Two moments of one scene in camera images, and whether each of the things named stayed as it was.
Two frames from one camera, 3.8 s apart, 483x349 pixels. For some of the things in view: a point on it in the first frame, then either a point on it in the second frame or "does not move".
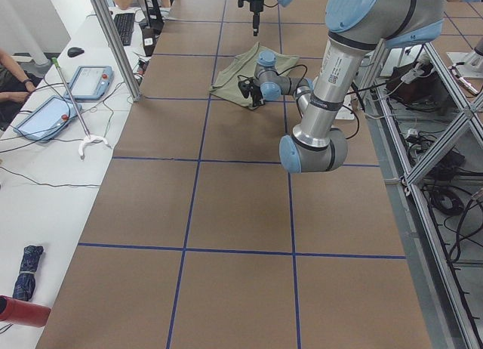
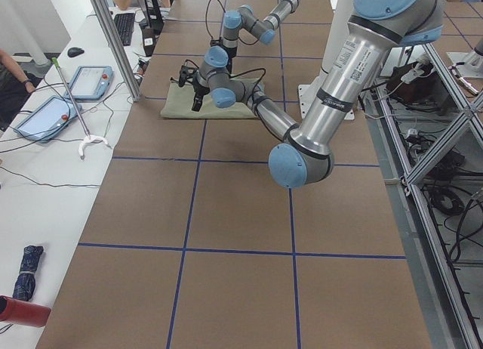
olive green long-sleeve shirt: x=226 y=83 → x=177 y=102
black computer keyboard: x=125 y=23 does not move
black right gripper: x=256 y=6 → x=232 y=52
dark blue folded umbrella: x=25 y=284 does not move
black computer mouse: x=75 y=51 does not move
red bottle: x=23 y=312 does not move
